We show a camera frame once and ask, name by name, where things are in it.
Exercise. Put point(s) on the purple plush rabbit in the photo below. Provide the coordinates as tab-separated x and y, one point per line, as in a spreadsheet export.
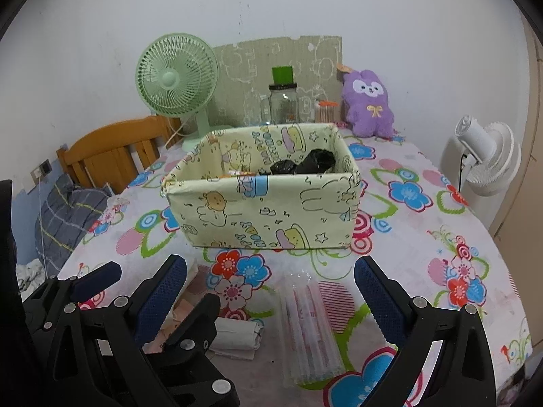
369	114

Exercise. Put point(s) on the white crumpled cloth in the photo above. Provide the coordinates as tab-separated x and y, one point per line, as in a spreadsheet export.
29	273

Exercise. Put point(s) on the green printed cardboard panel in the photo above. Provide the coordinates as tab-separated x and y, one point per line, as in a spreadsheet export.
250	63

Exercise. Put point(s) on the white standing fan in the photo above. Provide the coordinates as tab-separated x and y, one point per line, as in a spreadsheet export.
492	152

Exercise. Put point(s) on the clear plastic packet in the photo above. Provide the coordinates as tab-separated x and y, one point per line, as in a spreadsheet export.
309	335

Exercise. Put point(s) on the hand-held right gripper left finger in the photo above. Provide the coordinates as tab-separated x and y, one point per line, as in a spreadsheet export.
163	301

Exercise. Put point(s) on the green desk fan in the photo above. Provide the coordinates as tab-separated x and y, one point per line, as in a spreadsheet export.
169	78

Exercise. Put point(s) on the dark wall switch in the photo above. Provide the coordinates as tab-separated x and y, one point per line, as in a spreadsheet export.
46	164

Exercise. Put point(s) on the grey plaid pillow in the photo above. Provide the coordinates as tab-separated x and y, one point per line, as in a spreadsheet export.
63	216

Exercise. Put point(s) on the white cloth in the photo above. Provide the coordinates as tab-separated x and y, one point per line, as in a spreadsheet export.
29	273
237	335

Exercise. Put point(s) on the cotton swab container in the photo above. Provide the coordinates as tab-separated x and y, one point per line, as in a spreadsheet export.
326	113

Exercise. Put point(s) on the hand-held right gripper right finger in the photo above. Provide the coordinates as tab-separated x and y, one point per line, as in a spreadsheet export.
382	305

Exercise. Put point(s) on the yellow printed fabric storage box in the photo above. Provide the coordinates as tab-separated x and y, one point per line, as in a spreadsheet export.
237	220

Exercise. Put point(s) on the beige door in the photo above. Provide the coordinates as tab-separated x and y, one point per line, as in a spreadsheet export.
536	135

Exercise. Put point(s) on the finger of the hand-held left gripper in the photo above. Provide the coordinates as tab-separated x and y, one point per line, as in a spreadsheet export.
199	318
97	282

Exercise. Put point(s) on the white wall socket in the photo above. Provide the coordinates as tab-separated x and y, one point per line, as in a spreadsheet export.
37	171

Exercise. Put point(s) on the glass jar with green lid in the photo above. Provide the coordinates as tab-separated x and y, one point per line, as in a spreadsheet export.
285	106

